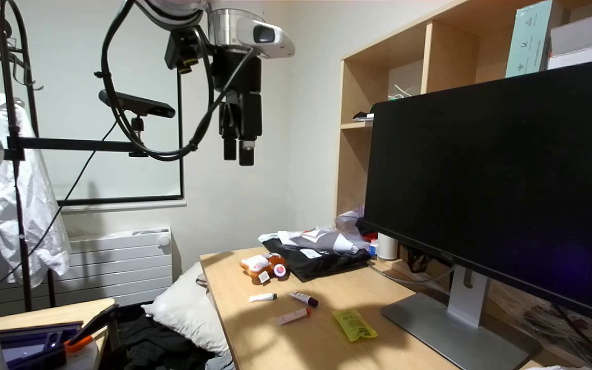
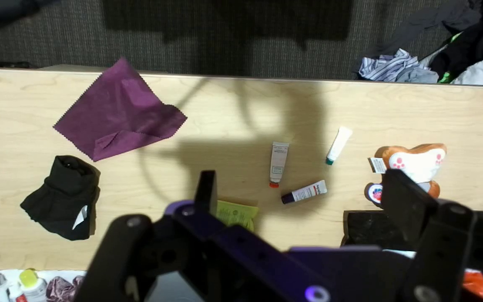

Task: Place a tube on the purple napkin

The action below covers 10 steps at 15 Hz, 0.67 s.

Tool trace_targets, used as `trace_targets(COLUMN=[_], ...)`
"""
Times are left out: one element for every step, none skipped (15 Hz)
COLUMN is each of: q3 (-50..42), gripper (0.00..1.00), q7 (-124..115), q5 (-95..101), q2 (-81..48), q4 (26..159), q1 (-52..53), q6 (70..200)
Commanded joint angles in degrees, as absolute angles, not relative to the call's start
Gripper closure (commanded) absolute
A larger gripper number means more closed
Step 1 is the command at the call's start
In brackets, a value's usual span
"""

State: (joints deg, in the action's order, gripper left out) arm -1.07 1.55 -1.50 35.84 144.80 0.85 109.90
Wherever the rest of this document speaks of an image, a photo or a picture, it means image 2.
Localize floral printed cloth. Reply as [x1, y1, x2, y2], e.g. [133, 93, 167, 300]
[0, 266, 88, 302]

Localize orange and white plush toy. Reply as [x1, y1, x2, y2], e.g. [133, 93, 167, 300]
[366, 142, 449, 206]

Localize grey striped cloth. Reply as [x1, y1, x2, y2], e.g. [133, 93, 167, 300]
[358, 46, 440, 85]

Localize green packet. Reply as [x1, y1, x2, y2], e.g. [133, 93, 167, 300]
[215, 197, 261, 232]

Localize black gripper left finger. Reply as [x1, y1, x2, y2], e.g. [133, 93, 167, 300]
[73, 169, 333, 302]

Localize orange bag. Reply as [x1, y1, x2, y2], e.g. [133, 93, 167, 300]
[462, 268, 483, 302]

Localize white tube with green cap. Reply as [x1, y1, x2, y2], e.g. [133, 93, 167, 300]
[324, 125, 355, 167]

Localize pink tube with red cap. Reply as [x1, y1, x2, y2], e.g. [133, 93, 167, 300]
[267, 139, 293, 189]

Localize purple napkin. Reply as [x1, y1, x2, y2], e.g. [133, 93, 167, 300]
[53, 55, 190, 162]

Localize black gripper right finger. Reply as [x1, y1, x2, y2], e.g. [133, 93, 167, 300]
[383, 167, 483, 302]

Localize black crumpled cloth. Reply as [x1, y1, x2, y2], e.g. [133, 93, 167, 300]
[19, 154, 103, 241]

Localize flat black object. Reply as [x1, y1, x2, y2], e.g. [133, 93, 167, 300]
[341, 209, 417, 249]

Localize small tube with black cap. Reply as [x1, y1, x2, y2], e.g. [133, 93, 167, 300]
[281, 177, 331, 206]

